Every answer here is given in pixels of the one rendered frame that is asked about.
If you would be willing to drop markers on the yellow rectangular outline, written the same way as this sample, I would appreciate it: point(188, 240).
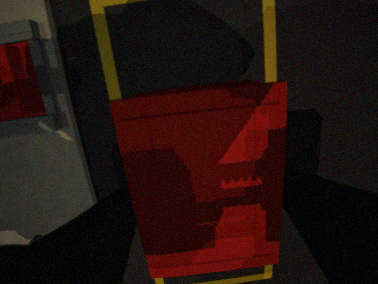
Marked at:
point(110, 73)

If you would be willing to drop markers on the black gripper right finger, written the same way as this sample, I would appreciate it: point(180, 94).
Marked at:
point(338, 223)

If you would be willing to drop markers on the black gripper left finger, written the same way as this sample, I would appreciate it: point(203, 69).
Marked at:
point(92, 248)

